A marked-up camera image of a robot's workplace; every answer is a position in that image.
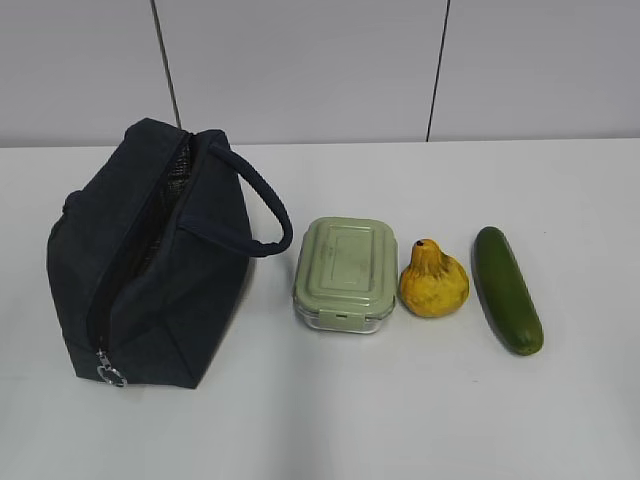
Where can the dark navy fabric bag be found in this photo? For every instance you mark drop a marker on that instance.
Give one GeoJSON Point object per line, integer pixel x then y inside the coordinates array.
{"type": "Point", "coordinates": [148, 261]}

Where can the green cucumber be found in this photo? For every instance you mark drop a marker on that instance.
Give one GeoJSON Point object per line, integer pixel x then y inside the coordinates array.
{"type": "Point", "coordinates": [504, 295]}

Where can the green lidded glass container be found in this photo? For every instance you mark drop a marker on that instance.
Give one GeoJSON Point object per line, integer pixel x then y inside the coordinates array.
{"type": "Point", "coordinates": [346, 275]}

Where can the yellow pear-shaped squash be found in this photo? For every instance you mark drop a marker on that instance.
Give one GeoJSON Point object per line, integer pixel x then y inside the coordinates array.
{"type": "Point", "coordinates": [433, 284]}

